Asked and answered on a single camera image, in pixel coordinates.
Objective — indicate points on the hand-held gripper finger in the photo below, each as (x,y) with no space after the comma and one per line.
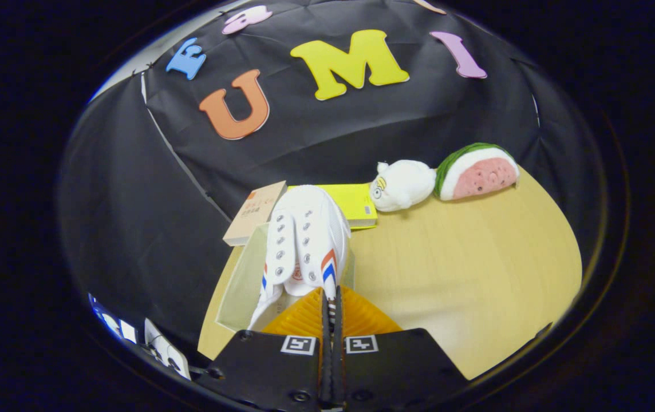
(338,372)
(326,372)

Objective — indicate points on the beige fabric storage box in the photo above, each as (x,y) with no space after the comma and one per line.
(241,286)

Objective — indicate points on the white striped shoe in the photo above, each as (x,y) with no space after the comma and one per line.
(304,229)

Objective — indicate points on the beige book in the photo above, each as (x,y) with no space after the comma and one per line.
(256,214)

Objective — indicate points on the yellow book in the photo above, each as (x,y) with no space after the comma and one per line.
(359,200)

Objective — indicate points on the white plush toy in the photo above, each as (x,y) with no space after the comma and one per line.
(405,186)

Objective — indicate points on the blue lit screen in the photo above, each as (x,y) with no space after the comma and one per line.
(113,323)

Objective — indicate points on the watermelon slice plush toy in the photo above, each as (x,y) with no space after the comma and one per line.
(479,174)

